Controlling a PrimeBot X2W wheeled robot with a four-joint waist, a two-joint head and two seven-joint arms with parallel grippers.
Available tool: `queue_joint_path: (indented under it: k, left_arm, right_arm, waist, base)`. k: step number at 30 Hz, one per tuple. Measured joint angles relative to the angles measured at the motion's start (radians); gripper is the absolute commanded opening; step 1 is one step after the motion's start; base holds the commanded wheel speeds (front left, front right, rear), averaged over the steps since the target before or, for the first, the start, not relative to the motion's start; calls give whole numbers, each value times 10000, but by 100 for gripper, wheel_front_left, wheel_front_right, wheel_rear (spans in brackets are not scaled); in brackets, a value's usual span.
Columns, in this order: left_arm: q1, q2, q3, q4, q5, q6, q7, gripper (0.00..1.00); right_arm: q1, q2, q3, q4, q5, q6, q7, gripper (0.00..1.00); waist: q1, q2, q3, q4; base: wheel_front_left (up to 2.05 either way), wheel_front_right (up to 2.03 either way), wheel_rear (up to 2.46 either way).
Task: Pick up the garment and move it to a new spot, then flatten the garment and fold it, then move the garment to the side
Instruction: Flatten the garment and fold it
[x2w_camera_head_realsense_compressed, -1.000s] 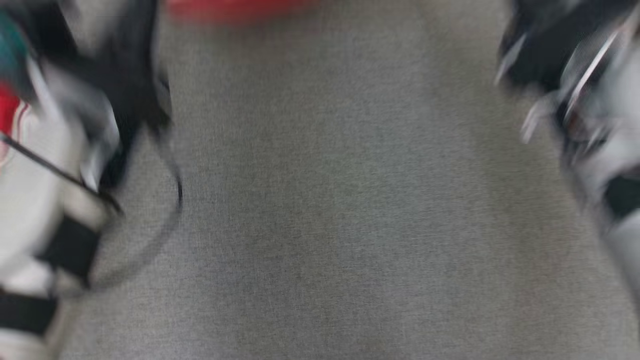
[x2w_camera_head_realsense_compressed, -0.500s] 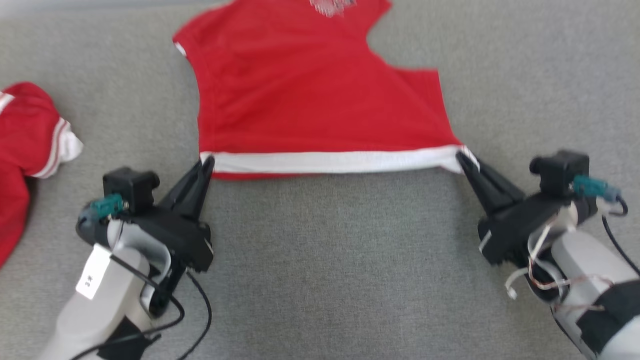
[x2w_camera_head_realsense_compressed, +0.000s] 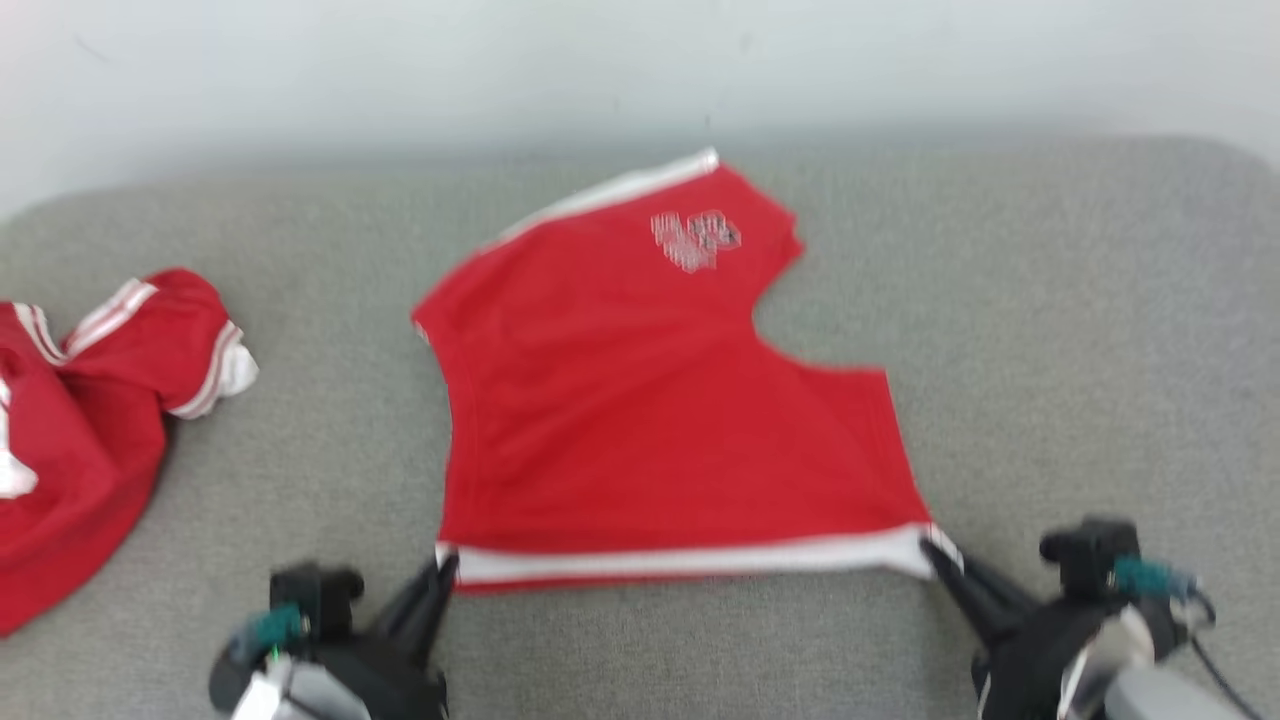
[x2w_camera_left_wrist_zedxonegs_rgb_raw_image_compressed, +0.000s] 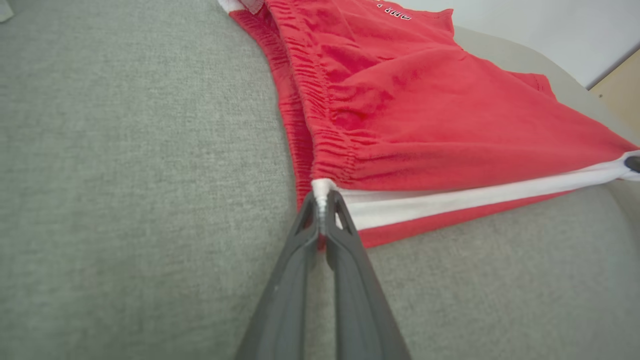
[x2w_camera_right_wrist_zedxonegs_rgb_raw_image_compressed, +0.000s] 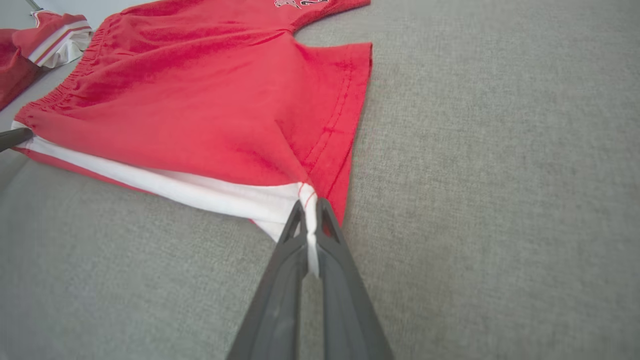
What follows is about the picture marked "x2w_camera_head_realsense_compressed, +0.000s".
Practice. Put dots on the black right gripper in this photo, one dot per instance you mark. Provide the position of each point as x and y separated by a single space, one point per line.
1030 660

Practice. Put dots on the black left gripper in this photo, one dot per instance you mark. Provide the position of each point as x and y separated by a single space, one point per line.
385 680

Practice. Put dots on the red shorts with white trim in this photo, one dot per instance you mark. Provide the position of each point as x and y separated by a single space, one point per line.
650 420

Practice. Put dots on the red Bulls 23 jersey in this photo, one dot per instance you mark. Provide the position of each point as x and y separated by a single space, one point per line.
90 450

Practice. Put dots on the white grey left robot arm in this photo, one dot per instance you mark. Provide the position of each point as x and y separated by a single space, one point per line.
280 690

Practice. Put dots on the grey fabric sofa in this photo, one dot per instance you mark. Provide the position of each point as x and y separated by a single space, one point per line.
1050 350

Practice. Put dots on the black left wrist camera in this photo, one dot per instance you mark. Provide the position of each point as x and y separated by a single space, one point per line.
315 598

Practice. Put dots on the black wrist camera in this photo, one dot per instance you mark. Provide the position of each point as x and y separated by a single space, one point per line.
315 598
1090 555

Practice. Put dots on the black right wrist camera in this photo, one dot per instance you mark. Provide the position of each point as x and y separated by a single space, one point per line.
1090 555

